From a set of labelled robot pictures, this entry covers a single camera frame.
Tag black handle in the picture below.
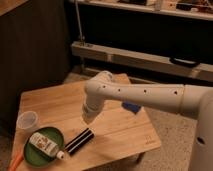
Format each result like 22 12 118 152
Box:
169 58 200 68

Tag green bowl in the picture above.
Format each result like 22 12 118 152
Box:
23 127 64 168

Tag white shelf rail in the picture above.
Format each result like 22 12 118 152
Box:
71 41 213 82

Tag clear plastic cup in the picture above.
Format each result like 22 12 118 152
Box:
17 111 38 132

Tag wooden table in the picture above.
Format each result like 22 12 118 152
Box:
16 81 161 171

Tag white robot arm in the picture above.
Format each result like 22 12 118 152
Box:
82 71 213 171

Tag blue sponge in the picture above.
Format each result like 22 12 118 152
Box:
122 102 141 114

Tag metal pole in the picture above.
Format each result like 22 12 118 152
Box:
74 0 85 45

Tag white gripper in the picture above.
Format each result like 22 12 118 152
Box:
82 106 99 124

